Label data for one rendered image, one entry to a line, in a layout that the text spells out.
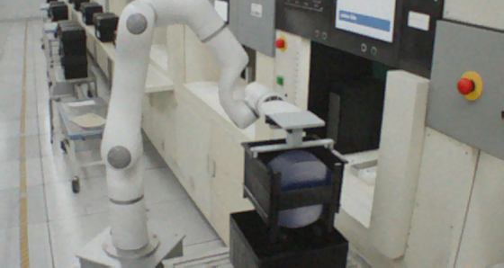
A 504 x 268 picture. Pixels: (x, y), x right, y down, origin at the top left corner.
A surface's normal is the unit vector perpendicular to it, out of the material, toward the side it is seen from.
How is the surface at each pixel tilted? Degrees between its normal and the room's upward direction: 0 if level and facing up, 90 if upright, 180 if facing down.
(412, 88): 90
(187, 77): 90
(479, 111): 90
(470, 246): 90
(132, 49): 129
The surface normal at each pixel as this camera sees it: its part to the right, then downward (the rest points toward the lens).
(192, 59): 0.43, 0.32
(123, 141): 0.33, -0.11
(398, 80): -0.91, 0.12
